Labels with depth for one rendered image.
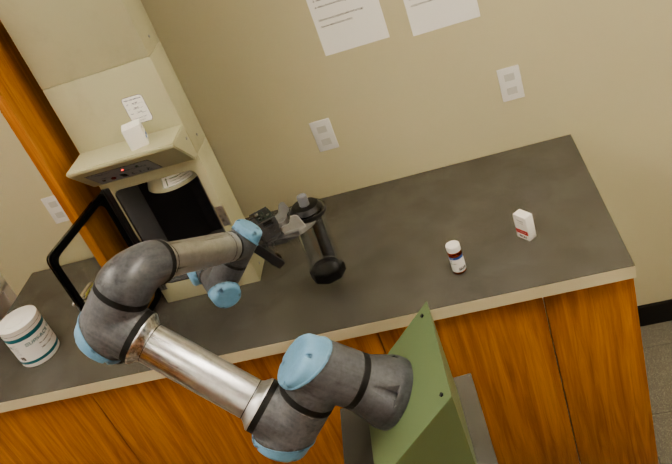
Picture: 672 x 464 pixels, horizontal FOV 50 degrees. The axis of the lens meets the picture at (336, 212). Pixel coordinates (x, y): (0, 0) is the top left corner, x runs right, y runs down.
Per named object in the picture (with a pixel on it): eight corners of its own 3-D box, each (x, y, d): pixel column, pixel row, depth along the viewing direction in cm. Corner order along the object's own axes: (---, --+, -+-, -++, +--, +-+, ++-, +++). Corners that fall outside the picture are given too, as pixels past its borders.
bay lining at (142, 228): (183, 237, 246) (136, 150, 228) (253, 219, 241) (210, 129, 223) (166, 283, 226) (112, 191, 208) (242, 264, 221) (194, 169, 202)
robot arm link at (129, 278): (102, 231, 138) (241, 211, 182) (82, 277, 141) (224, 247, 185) (144, 264, 134) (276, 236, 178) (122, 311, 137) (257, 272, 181)
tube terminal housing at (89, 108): (184, 255, 251) (73, 55, 212) (270, 234, 245) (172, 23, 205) (167, 303, 231) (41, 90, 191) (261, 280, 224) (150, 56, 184)
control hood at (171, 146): (96, 183, 206) (78, 154, 201) (198, 154, 200) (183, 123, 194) (82, 205, 197) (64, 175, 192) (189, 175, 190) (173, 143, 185)
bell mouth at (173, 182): (156, 169, 225) (148, 154, 222) (207, 154, 221) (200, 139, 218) (141, 199, 210) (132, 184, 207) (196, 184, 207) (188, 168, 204)
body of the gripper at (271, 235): (277, 215, 188) (236, 237, 186) (288, 240, 193) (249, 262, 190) (267, 204, 195) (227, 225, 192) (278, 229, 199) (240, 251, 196)
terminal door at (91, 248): (163, 294, 226) (101, 190, 206) (120, 367, 202) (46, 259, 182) (160, 294, 227) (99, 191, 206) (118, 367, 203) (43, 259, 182)
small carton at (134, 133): (131, 144, 194) (121, 125, 191) (148, 137, 194) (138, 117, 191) (131, 151, 190) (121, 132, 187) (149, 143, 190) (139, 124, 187)
